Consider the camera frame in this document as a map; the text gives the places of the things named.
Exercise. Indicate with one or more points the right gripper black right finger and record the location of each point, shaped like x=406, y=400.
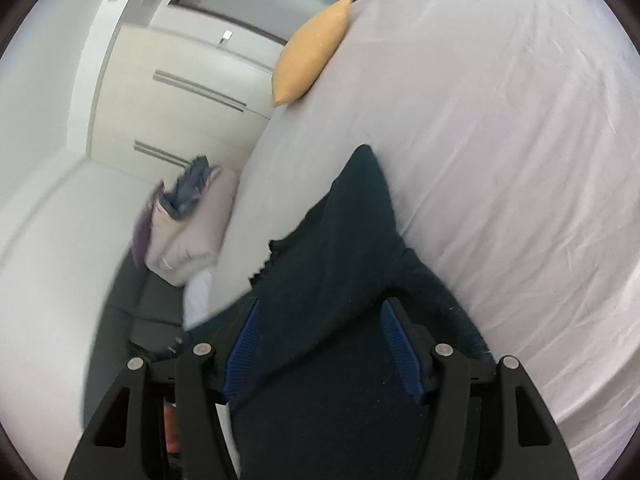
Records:
x=484, y=420

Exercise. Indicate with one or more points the purple pillow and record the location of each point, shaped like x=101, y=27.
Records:
x=141, y=235

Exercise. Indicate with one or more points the yellow cushion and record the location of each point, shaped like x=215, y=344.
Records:
x=308, y=51

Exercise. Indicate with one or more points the dark green knit sweater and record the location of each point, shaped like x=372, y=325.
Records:
x=324, y=399

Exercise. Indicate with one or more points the blue grey folded clothes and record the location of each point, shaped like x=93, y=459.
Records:
x=183, y=198

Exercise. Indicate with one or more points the white bed sheet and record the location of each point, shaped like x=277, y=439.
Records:
x=508, y=133

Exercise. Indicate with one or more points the cream wardrobe with handles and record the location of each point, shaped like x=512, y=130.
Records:
x=167, y=99

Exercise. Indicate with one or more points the folded beige duvet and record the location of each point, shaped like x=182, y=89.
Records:
x=179, y=249

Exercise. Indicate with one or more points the white pillow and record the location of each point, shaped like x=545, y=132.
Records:
x=196, y=299

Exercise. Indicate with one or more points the person's right hand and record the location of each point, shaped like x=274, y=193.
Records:
x=171, y=425

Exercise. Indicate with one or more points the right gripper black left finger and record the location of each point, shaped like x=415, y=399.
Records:
x=160, y=420

